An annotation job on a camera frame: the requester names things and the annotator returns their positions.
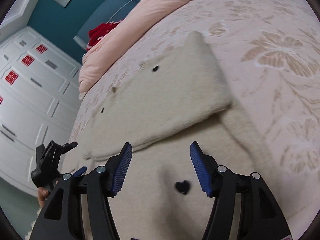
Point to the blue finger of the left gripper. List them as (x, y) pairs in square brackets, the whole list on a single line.
[(80, 171)]

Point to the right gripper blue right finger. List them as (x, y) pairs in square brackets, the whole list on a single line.
[(205, 167)]

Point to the cream sweater with black hearts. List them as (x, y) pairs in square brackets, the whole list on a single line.
[(173, 100)]

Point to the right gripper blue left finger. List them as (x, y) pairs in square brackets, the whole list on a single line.
[(117, 167)]

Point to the left hand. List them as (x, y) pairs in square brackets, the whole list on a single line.
[(42, 196)]

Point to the teal upholstered headboard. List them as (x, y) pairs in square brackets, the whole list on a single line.
[(108, 11)]

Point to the white wardrobe with red stickers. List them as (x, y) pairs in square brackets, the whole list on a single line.
[(39, 102)]

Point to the pink floral bedspread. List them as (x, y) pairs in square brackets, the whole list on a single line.
[(268, 51)]

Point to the red knitted garment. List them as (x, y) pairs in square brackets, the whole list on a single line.
[(96, 34)]

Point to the pink folded duvet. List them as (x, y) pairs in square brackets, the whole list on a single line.
[(119, 40)]

